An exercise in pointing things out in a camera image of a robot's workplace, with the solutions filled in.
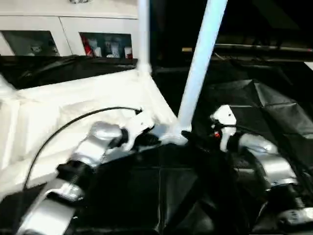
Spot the white plastic table top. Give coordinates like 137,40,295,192
0,68,189,194

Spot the black mat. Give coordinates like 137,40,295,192
0,53,313,235

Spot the red bottle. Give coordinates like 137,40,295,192
82,36,93,57

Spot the black box with orange label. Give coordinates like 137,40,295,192
144,0,217,67

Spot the white cabinet with glass doors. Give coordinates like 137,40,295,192
0,0,140,59

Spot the grey metal rail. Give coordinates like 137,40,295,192
215,43,313,52

